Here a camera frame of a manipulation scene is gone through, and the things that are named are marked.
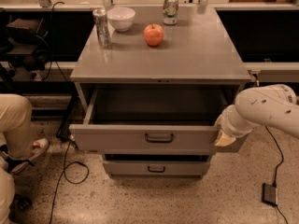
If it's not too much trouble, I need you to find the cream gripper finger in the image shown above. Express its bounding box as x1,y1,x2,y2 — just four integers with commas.
214,131,236,147

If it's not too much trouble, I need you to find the grey top drawer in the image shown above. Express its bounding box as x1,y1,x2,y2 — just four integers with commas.
70,84,244,154

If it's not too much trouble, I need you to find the grey drawer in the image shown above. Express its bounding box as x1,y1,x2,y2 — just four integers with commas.
70,84,244,154
103,161,209,176

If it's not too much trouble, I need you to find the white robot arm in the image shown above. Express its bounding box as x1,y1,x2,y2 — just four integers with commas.
214,84,299,147

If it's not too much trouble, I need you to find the grey drawer cabinet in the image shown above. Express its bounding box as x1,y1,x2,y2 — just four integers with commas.
70,6,252,181

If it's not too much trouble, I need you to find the grey bottom drawer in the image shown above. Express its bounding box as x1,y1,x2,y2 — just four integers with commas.
103,161,209,176

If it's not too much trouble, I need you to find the black power adapter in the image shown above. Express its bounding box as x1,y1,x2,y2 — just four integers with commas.
262,183,278,206

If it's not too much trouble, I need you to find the red apple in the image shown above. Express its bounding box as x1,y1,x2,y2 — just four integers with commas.
143,23,164,47

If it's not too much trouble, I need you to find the green white soda can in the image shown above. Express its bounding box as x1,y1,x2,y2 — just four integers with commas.
163,0,178,25

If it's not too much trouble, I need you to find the white bowl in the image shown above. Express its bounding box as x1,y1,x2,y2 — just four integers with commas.
107,7,135,32

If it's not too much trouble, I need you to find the tall silver can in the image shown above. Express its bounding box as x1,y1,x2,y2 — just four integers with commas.
93,8,112,49

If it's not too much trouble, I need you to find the white sneaker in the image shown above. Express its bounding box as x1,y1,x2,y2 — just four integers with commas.
8,138,50,174

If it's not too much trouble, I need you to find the person's leg in khaki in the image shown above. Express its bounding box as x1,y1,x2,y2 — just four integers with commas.
0,94,33,159

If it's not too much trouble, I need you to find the black equipment on left shelf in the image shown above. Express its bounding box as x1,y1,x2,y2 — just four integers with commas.
0,9,50,72

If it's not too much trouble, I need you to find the black adapter cable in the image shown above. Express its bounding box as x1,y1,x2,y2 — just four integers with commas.
264,126,290,224

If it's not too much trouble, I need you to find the black floor cable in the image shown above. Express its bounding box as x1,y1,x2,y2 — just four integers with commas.
48,140,91,224

